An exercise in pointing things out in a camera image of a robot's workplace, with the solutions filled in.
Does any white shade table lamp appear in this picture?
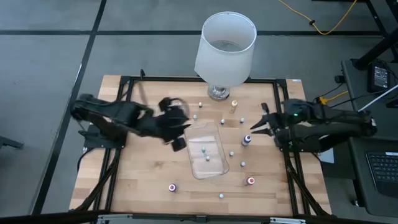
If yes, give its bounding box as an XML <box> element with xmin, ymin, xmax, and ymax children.
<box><xmin>194</xmin><ymin>11</ymin><xmax>257</xmax><ymax>101</ymax></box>

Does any white paper sheet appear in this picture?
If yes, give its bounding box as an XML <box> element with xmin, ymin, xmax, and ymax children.
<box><xmin>318</xmin><ymin>149</ymin><xmax>336</xmax><ymax>165</ymax></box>

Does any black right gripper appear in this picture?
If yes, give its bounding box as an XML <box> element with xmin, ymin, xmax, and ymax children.
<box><xmin>250</xmin><ymin>103</ymin><xmax>285</xmax><ymax>139</ymax></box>

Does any dark grey side table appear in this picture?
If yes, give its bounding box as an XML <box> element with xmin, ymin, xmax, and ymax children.
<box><xmin>341</xmin><ymin>58</ymin><xmax>398</xmax><ymax>141</ymax></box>

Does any black stand foot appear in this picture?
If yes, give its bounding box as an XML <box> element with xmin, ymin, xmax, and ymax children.
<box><xmin>0</xmin><ymin>136</ymin><xmax>25</xmax><ymax>151</ymax></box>

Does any silver metal bracket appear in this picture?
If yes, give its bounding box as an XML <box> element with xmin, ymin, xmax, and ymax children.
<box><xmin>269</xmin><ymin>217</ymin><xmax>307</xmax><ymax>224</ymax></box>
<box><xmin>96</xmin><ymin>213</ymin><xmax>134</xmax><ymax>223</ymax></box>

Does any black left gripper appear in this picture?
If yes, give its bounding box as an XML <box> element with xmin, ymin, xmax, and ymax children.
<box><xmin>157</xmin><ymin>96</ymin><xmax>192</xmax><ymax>153</ymax></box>

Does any white cable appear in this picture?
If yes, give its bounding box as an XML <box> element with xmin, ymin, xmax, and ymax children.
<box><xmin>357</xmin><ymin>83</ymin><xmax>398</xmax><ymax>112</ymax></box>

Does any yellow power plug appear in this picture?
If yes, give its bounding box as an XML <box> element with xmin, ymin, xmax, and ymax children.
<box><xmin>317</xmin><ymin>90</ymin><xmax>349</xmax><ymax>108</ymax></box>

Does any black metal stand beam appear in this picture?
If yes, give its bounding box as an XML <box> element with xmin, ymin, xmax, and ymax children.
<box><xmin>351</xmin><ymin>0</ymin><xmax>398</xmax><ymax>71</ymax></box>

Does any clear plastic bin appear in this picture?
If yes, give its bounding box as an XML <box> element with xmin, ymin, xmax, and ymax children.
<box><xmin>183</xmin><ymin>122</ymin><xmax>230</xmax><ymax>180</ymax></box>

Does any black power adapter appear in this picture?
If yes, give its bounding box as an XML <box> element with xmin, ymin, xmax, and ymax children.
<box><xmin>368</xmin><ymin>61</ymin><xmax>392</xmax><ymax>93</ymax></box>

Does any black laptop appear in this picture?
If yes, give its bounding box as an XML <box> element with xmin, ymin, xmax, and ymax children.
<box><xmin>350</xmin><ymin>138</ymin><xmax>398</xmax><ymax>218</ymax></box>

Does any yellow extension cable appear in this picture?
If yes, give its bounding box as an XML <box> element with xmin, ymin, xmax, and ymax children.
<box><xmin>278</xmin><ymin>0</ymin><xmax>358</xmax><ymax>35</ymax></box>

